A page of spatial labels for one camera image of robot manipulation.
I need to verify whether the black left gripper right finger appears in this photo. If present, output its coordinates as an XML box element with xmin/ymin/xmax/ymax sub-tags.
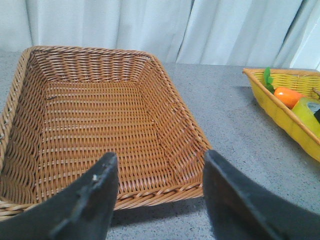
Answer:
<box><xmin>203</xmin><ymin>150</ymin><xmax>320</xmax><ymax>240</ymax></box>

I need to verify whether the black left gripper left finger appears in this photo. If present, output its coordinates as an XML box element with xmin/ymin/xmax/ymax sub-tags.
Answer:
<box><xmin>0</xmin><ymin>152</ymin><xmax>118</xmax><ymax>240</ymax></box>

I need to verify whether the yellow tape roll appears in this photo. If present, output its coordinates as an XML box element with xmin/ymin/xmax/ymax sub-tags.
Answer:
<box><xmin>292</xmin><ymin>97</ymin><xmax>320</xmax><ymax>138</ymax></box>

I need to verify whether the brown wicker basket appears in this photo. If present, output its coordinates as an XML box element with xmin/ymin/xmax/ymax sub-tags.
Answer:
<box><xmin>0</xmin><ymin>46</ymin><xmax>211</xmax><ymax>220</ymax></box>

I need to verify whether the orange toy carrot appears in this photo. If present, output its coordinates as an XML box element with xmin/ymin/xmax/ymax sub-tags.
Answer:
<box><xmin>263</xmin><ymin>67</ymin><xmax>305</xmax><ymax>109</ymax></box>

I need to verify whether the yellow wicker basket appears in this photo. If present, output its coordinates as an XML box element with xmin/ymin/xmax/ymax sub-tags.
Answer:
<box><xmin>243</xmin><ymin>68</ymin><xmax>320</xmax><ymax>161</ymax></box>

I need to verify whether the white curtain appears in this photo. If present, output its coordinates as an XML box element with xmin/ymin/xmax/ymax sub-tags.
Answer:
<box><xmin>0</xmin><ymin>0</ymin><xmax>320</xmax><ymax>70</ymax></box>

